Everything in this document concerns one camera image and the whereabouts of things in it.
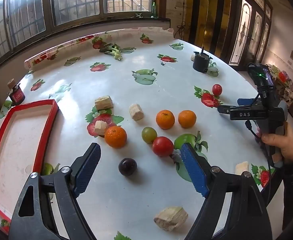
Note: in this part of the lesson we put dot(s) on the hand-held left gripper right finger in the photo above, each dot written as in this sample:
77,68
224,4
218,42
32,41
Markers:
194,170

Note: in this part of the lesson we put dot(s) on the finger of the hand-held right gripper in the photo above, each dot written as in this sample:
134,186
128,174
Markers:
246,102
244,114

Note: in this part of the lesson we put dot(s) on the stained glass door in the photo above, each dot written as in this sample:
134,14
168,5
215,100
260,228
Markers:
245,30

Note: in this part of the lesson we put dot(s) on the small pale block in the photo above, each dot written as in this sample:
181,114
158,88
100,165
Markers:
192,58

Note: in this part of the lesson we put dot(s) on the green bottle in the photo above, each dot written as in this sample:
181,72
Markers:
153,8

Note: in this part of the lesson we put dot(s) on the barred window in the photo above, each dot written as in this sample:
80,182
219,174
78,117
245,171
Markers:
71,5

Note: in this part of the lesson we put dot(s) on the black jar with red label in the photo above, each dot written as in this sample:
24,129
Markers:
17,97

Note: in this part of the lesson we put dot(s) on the person's right hand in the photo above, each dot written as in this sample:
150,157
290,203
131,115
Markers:
290,145

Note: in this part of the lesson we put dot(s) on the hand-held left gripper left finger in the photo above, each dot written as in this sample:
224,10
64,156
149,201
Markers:
86,170

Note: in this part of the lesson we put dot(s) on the large red tomato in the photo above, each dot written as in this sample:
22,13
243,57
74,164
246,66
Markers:
162,146

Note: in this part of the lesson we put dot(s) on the orange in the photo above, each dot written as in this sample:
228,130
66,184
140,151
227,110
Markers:
187,119
115,136
165,119

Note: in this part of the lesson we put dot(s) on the gold and black striped panel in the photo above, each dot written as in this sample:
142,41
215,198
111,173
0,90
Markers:
206,12

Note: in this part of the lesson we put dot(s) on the bread chunk edge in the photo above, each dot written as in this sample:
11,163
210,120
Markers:
241,167

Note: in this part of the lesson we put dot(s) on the small red tomato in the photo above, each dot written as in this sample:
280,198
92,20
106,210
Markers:
216,89

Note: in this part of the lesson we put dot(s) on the fruit printed tablecloth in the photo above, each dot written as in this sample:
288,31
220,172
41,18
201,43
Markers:
111,85

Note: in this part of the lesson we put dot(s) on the red rimmed tray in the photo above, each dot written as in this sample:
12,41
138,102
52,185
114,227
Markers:
16,142

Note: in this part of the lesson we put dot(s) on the chair with printed cloth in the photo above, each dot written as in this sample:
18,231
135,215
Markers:
285,82

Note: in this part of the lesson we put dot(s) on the dark purple plum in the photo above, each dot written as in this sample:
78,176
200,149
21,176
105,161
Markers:
127,167

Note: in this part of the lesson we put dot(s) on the bread chunk front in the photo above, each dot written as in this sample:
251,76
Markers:
171,218

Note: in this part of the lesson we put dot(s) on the green leafy vegetable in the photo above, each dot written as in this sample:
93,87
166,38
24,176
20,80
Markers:
112,50

